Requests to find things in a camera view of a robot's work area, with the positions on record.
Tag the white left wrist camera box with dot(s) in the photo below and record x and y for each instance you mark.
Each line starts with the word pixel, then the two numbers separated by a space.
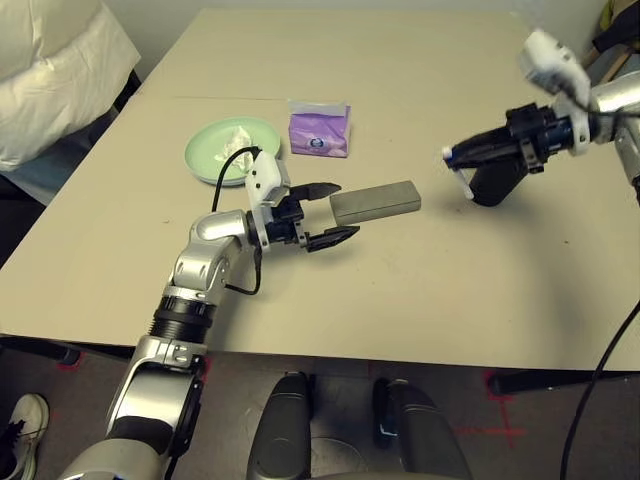
pixel 267 175

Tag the bystander in grey trousers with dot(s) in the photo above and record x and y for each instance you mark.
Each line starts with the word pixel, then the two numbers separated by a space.
pixel 50 75

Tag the light blue plate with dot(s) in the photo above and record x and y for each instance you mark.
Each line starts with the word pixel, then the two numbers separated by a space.
pixel 200 180

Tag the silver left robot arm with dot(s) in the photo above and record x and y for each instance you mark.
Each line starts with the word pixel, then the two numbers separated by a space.
pixel 220 225

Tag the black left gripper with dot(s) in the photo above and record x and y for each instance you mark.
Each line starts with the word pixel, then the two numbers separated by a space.
pixel 285 222

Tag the white marker with blue cap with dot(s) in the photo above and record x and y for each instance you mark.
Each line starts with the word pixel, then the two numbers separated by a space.
pixel 462 182

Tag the dark jacket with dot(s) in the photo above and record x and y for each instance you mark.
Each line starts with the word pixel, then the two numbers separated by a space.
pixel 622 30

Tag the light green plate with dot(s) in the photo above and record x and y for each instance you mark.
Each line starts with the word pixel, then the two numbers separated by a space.
pixel 205 145

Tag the black pen cup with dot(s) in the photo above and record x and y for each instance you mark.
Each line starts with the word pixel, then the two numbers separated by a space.
pixel 495 187

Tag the green stool cushion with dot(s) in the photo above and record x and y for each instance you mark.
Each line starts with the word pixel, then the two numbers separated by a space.
pixel 607 15

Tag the white black sneaker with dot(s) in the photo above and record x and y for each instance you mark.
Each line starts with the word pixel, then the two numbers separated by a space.
pixel 25 430

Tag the black table foot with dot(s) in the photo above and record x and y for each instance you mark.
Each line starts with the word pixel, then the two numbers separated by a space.
pixel 35 350
pixel 550 382

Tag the white tissue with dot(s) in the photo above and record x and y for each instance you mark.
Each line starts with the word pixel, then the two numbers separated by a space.
pixel 235 145

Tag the wooden stool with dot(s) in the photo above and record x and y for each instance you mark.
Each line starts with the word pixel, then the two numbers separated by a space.
pixel 607 65

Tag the dark grey robot right leg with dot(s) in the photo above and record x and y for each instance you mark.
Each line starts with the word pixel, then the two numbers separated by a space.
pixel 425 435

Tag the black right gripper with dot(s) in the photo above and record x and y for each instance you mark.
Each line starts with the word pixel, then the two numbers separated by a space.
pixel 542 135

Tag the dark grey robot left leg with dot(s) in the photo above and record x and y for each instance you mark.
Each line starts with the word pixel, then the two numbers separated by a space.
pixel 280 425

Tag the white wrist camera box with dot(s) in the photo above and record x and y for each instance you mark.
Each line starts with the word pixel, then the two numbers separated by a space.
pixel 267 175
pixel 550 60

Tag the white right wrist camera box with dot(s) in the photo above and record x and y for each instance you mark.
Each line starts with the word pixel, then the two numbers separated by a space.
pixel 550 60

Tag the grey glasses case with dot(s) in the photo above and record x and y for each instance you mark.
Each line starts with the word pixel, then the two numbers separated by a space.
pixel 380 202

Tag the purple tissue pack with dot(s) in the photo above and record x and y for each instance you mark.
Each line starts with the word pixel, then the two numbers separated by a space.
pixel 320 130

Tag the dark grey robot leg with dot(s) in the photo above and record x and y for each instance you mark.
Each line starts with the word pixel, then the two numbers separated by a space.
pixel 425 435
pixel 280 425

